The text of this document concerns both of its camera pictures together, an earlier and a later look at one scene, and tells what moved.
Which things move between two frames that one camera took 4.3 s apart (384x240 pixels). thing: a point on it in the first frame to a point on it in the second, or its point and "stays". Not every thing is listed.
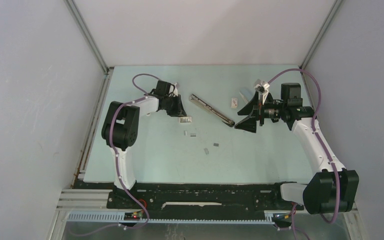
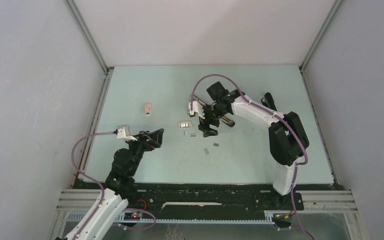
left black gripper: [179, 110] to [154, 139]
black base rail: [193, 197] stays
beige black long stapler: [224, 118] stays
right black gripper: [249, 124] to [204, 126]
